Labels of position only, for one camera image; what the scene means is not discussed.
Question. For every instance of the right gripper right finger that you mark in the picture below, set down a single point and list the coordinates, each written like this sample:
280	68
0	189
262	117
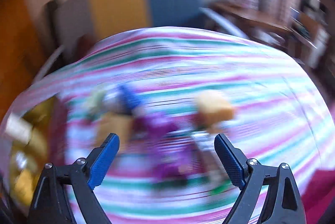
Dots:
283	202

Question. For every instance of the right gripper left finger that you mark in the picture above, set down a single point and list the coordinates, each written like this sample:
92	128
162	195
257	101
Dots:
50	203

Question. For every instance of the small yellow sponge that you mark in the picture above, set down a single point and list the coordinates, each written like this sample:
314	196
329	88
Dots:
122	125

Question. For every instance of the cracker snack packet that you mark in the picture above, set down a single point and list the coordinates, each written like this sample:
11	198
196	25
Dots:
215	171

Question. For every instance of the purple snack pouch lower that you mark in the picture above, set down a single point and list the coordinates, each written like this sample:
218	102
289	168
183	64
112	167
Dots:
174	164

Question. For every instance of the purple snack pouch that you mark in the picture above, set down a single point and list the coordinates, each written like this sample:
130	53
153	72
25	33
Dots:
155	125
174	164

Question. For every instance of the large yellow sponge wedge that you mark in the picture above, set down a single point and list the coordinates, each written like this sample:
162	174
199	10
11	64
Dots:
213	107

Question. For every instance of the small green white box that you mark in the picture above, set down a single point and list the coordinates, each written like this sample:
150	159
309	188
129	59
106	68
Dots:
93	104

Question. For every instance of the purple snack pouch upper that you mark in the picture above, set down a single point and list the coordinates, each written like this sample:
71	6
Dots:
155	125

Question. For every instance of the blue toothpaste box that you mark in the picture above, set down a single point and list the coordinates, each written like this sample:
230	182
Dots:
131	100

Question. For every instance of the striped bedspread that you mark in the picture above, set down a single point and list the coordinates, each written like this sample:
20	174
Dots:
281	116

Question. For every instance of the wooden chair with clutter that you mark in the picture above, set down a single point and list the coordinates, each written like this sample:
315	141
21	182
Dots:
308	39

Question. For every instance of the wooden side table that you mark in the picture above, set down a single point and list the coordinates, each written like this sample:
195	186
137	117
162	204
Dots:
251	20

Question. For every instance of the blue yellow grey armchair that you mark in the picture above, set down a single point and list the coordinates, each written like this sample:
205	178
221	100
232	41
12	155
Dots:
74	19

